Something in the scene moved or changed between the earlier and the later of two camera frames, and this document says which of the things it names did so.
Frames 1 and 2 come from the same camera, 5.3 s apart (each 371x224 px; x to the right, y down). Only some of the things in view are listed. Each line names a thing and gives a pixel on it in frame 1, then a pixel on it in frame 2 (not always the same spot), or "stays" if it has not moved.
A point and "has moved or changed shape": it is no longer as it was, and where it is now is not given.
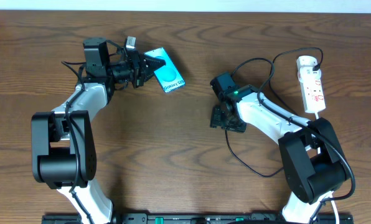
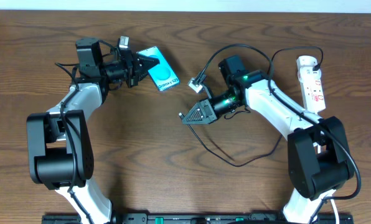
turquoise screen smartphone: x=169 y=76 has moved or changed shape
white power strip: x=305 y=65 stays
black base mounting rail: x=253 y=218 stays
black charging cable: x=315 y=69 to x=270 y=74
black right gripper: x=215 y=121 to x=208 y=113
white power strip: x=312 y=89 stays
